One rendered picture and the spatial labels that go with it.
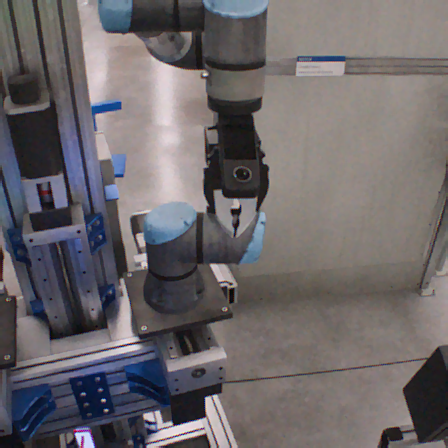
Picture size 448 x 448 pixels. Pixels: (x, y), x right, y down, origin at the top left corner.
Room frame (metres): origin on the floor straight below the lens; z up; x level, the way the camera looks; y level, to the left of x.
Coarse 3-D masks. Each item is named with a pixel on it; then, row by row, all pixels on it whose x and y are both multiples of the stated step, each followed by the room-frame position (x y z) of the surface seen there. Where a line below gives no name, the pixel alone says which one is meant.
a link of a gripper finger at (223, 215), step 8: (216, 192) 0.57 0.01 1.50; (216, 200) 0.57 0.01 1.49; (224, 200) 0.57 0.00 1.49; (232, 200) 0.57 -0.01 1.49; (216, 208) 0.57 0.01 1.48; (224, 208) 0.57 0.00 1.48; (216, 216) 0.57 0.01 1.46; (224, 216) 0.57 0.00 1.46; (232, 216) 0.57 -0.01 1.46; (224, 224) 0.57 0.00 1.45; (232, 224) 0.58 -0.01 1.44; (232, 232) 0.57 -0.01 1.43
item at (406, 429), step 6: (402, 426) 0.49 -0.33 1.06; (408, 426) 0.49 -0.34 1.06; (384, 432) 0.48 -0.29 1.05; (402, 432) 0.48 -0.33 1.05; (408, 432) 0.48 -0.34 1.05; (414, 432) 0.48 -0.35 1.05; (384, 438) 0.47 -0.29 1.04; (408, 438) 0.46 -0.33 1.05; (414, 438) 0.46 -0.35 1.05; (384, 444) 0.47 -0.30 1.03; (390, 444) 0.46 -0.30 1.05; (396, 444) 0.46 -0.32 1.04; (402, 444) 0.46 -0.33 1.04; (408, 444) 0.46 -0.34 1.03; (414, 444) 0.46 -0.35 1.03
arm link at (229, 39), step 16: (208, 0) 0.58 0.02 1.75; (224, 0) 0.57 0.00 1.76; (240, 0) 0.57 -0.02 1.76; (256, 0) 0.57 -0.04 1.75; (208, 16) 0.58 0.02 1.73; (224, 16) 0.57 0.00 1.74; (240, 16) 0.56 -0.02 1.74; (256, 16) 0.57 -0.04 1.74; (208, 32) 0.58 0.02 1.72; (224, 32) 0.57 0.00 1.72; (240, 32) 0.56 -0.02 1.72; (256, 32) 0.57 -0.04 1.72; (208, 48) 0.58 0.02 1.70; (224, 48) 0.57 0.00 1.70; (240, 48) 0.56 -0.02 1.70; (256, 48) 0.57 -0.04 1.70; (208, 64) 0.58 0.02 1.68; (224, 64) 0.57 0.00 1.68; (240, 64) 0.56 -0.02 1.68; (256, 64) 0.57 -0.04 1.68
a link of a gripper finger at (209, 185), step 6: (204, 168) 0.58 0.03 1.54; (204, 174) 0.57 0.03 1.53; (210, 174) 0.57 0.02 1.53; (204, 180) 0.57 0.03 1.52; (210, 180) 0.57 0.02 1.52; (204, 186) 0.57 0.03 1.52; (210, 186) 0.57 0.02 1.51; (216, 186) 0.57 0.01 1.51; (204, 192) 0.57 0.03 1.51; (210, 192) 0.57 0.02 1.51; (210, 198) 0.57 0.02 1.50; (210, 204) 0.57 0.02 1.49
